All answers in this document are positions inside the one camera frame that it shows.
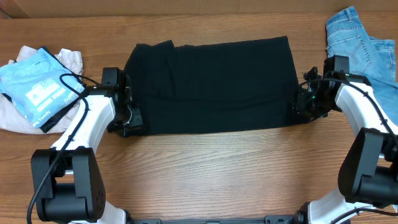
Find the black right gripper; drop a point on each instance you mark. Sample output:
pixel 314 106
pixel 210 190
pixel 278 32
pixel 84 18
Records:
pixel 300 107

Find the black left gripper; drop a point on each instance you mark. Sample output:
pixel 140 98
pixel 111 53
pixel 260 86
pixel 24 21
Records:
pixel 136 123

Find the black t-shirt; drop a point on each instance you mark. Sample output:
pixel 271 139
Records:
pixel 233 86

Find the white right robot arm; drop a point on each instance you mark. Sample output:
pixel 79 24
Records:
pixel 367 179

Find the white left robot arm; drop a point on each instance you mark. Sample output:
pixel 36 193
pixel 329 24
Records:
pixel 68 186

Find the blue denim jeans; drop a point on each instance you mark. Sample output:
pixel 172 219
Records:
pixel 368 56

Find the light blue printed t-shirt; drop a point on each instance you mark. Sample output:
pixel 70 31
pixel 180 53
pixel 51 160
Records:
pixel 40 86

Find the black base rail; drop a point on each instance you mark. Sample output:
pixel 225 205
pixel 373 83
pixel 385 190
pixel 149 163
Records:
pixel 268 219

